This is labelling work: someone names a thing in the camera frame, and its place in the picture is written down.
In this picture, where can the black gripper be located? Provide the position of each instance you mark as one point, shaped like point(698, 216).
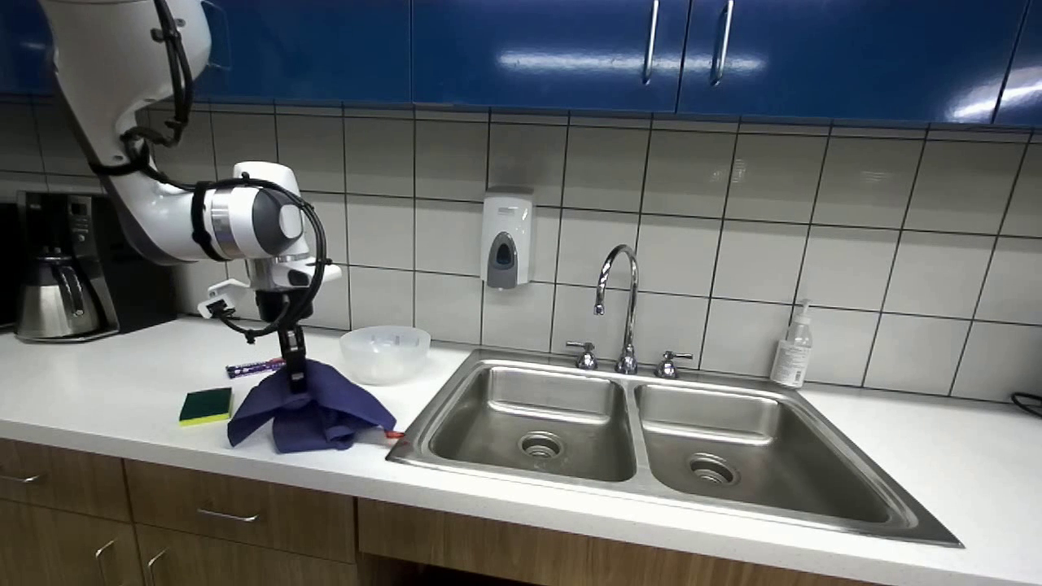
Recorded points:
point(286, 310)

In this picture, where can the blue cloth towel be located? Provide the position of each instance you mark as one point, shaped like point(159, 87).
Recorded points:
point(315, 411)

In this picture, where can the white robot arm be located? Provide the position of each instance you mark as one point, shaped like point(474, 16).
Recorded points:
point(118, 67)

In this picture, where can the clear plastic bowl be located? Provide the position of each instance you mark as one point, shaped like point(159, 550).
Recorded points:
point(387, 354)

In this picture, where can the purple snack wrapper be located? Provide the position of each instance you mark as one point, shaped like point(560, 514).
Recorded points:
point(245, 368)

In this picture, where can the green and yellow sponge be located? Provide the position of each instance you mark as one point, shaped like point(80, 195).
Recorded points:
point(205, 405)

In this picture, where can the wide wooden drawer front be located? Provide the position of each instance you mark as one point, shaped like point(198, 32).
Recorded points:
point(282, 508)

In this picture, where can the silver drawer pull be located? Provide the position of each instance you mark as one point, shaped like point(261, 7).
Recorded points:
point(24, 481)
point(230, 516)

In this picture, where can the wooden base cabinet door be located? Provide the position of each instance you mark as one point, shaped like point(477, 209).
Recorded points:
point(261, 566)
point(54, 550)

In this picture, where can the steel coffee carafe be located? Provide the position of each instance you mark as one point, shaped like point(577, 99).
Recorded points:
point(59, 305)

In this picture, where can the silver base cabinet pull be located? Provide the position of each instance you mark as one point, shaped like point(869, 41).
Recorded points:
point(105, 550)
point(154, 558)

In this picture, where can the narrow wooden drawer front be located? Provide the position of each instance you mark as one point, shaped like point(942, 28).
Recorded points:
point(75, 477)

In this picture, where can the black coffee maker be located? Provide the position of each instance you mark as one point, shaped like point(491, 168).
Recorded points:
point(51, 228)

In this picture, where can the wooden sink front panel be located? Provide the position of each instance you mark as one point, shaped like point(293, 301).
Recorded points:
point(523, 550)

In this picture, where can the stainless steel double sink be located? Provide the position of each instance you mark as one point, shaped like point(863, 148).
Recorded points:
point(608, 456)

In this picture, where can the chrome gooseneck faucet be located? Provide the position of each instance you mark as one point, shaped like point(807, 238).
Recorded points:
point(626, 328)

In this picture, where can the clear soap pump bottle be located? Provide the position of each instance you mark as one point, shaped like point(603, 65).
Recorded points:
point(789, 361)

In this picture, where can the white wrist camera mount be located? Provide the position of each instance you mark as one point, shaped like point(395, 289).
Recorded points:
point(223, 296)

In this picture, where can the white wall soap dispenser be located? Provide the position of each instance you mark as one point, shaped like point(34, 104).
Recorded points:
point(507, 238)

